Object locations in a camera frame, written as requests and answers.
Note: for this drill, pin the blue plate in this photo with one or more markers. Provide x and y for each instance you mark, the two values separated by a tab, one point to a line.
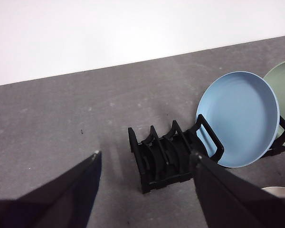
240	114

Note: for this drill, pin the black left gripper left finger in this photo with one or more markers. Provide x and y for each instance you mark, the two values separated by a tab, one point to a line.
61	202

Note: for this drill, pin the black plate rack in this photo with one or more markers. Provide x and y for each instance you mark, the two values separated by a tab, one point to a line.
156	175

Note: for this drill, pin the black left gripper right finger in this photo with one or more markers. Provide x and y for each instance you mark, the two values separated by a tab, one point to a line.
232	202

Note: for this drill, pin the pale yellow plate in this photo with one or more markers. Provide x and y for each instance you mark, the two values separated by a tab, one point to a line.
280	191

